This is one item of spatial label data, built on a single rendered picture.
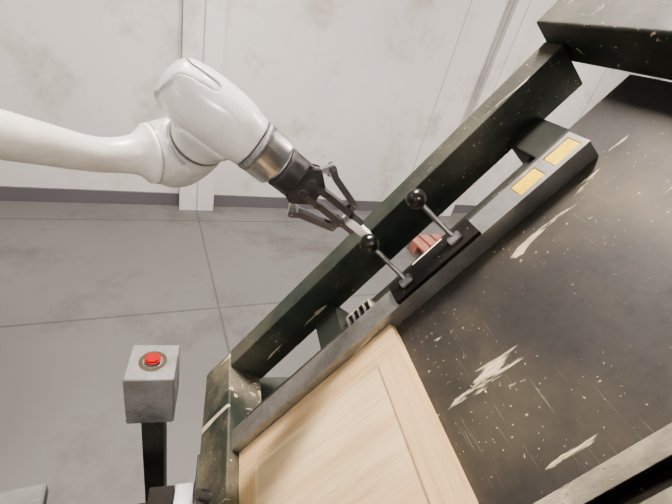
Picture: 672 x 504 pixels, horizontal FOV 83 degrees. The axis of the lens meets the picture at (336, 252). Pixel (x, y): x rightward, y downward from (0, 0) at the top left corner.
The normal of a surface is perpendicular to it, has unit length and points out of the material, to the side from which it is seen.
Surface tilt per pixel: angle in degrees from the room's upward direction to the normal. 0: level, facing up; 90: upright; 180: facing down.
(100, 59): 90
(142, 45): 90
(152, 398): 90
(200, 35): 90
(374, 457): 59
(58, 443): 0
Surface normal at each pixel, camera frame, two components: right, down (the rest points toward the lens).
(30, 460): 0.22, -0.83
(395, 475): -0.70, -0.50
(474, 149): 0.21, 0.55
